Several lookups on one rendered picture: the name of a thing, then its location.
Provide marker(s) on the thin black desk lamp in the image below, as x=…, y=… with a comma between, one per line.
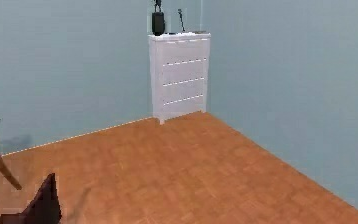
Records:
x=181, y=20

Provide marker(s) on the dark brown chair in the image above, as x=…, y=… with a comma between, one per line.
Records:
x=42, y=205

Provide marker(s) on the white chest of drawers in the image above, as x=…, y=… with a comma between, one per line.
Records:
x=182, y=76

